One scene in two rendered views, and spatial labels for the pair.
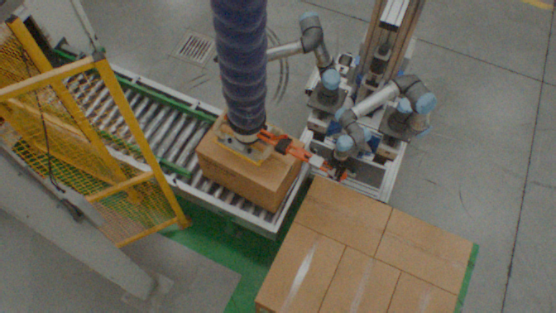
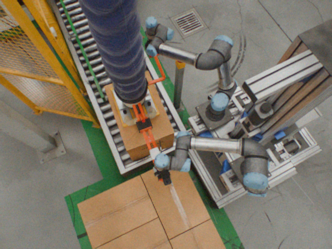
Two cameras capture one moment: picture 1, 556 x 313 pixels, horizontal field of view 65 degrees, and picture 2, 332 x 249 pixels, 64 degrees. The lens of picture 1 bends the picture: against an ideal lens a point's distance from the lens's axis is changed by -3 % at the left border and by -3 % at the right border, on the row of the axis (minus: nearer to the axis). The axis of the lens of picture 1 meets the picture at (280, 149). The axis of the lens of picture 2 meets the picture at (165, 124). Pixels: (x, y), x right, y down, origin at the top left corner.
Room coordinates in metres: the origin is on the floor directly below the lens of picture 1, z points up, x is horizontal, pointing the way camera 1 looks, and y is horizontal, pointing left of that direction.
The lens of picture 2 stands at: (0.90, -0.53, 2.96)
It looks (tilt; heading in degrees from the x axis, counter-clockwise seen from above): 71 degrees down; 42
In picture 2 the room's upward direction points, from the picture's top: 1 degrees counter-clockwise
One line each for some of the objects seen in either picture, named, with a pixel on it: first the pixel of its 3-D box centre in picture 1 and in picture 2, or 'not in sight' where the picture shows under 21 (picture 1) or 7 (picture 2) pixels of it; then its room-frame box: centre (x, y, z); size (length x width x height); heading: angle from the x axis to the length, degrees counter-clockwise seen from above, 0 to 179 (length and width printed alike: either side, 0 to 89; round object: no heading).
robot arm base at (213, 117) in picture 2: (328, 93); (216, 109); (1.72, -0.30, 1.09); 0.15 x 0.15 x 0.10
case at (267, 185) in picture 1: (251, 160); (140, 117); (1.37, 0.20, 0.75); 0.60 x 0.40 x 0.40; 63
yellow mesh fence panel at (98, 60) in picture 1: (96, 191); (23, 71); (0.96, 1.09, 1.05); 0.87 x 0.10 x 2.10; 119
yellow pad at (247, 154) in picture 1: (239, 146); (122, 104); (1.28, 0.25, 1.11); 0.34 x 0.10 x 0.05; 63
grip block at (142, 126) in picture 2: (283, 145); (144, 125); (1.25, -0.01, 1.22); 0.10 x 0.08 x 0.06; 153
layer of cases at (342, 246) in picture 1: (362, 277); (158, 243); (0.69, -0.62, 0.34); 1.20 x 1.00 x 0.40; 67
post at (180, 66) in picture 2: not in sight; (178, 88); (1.92, 0.21, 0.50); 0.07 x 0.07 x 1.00; 67
